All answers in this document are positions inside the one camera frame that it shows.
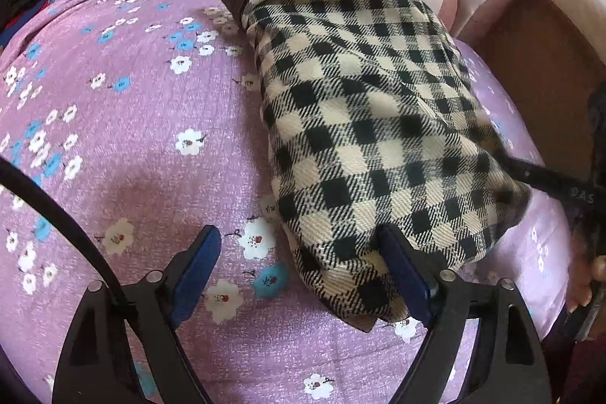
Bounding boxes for blue cloth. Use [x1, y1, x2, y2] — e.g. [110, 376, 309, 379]
[7, 0, 53, 33]

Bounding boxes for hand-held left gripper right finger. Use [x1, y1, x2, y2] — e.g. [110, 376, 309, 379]
[376, 224, 552, 404]

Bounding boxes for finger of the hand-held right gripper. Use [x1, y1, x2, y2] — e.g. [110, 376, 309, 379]
[497, 153, 594, 208]

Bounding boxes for person's right hand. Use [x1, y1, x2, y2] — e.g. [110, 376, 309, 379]
[565, 215, 606, 315]

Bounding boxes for purple floral bed sheet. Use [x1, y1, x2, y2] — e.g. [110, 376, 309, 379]
[0, 0, 573, 404]

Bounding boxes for black cable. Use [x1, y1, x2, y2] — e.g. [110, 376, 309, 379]
[0, 158, 128, 305]

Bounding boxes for black beige checkered coat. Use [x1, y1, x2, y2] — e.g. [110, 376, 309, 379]
[211, 0, 533, 334]

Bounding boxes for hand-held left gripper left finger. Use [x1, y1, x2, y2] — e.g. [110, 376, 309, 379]
[52, 224, 223, 404]

